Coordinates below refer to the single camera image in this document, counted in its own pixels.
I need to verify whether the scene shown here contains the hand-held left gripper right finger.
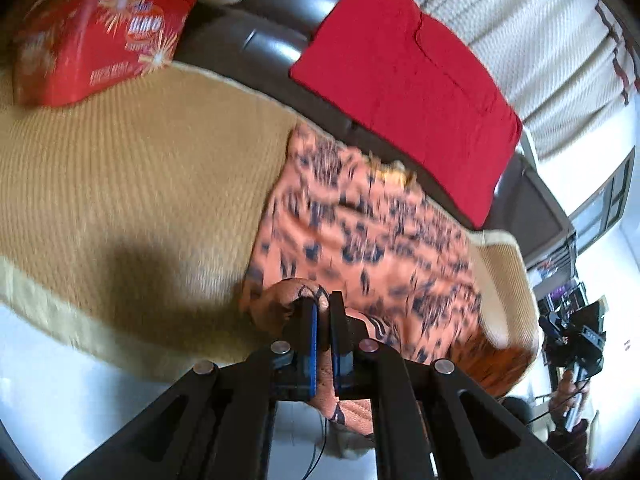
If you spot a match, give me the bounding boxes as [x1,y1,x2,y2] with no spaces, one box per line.
[327,291,581,480]

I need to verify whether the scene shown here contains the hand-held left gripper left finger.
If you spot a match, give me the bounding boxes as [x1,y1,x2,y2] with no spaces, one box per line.
[62,297,321,480]

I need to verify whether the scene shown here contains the orange floral garment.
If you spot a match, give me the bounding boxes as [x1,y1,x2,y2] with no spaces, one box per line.
[239,122,538,436]

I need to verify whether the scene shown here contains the person's right forearm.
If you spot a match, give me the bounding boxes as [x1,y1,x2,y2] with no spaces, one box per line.
[547,375,601,471]

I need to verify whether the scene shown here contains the window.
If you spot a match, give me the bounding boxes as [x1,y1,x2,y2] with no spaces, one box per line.
[570,147,638,256]

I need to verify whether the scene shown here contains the tan woven mat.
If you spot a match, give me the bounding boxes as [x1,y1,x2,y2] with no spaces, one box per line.
[0,60,543,383]

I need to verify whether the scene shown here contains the red cloth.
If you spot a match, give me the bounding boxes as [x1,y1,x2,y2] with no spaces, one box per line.
[289,0,523,230]

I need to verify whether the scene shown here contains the beige curtain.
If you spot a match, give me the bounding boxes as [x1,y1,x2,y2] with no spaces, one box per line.
[370,0,638,161]

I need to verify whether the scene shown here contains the dark brown sofa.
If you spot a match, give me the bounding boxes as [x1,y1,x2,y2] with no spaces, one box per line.
[172,0,576,271]

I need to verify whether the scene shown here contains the red printed pack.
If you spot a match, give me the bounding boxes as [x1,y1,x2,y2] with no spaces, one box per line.
[12,0,201,108]

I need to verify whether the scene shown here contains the black cable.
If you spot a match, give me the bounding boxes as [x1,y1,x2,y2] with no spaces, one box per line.
[299,417,328,480]

